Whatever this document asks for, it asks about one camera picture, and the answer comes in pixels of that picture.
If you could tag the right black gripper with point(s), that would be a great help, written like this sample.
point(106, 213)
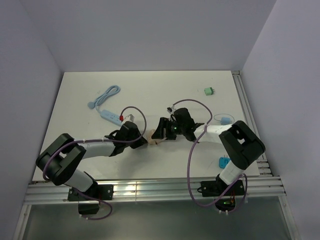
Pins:
point(159, 132)

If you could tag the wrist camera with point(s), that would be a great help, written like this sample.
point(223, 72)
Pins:
point(171, 110)
point(128, 118)

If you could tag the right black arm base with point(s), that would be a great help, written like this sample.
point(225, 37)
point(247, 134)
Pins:
point(237, 194)

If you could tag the blue flat plug adapter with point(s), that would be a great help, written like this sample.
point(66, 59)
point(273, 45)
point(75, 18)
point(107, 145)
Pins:
point(223, 161)

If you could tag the light blue power strip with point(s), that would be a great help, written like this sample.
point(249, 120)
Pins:
point(111, 117)

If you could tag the pink cube socket adapter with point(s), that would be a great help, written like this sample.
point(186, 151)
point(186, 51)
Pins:
point(152, 141)

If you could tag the aluminium right rail frame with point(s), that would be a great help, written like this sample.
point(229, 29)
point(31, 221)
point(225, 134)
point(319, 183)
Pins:
point(262, 162)

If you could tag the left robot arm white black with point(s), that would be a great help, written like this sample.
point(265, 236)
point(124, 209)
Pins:
point(59, 161)

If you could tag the aluminium rail frame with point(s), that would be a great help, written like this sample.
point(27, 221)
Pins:
point(262, 162)
point(166, 189)

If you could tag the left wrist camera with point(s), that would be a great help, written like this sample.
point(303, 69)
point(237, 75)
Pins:
point(128, 118)

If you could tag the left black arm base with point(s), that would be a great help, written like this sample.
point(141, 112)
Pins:
point(92, 200)

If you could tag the aluminium front rail frame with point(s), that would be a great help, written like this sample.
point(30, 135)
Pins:
point(166, 189)

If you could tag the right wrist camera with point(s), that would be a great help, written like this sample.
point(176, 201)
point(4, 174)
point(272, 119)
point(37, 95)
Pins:
point(171, 110)

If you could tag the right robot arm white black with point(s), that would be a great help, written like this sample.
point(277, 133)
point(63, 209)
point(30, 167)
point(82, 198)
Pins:
point(241, 144)

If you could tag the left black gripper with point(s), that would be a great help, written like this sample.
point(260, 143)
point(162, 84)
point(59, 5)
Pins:
point(138, 143)

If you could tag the green plug adapter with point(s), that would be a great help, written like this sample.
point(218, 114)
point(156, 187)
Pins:
point(208, 91)

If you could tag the light blue charger with cable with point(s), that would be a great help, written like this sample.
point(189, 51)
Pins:
point(224, 118)

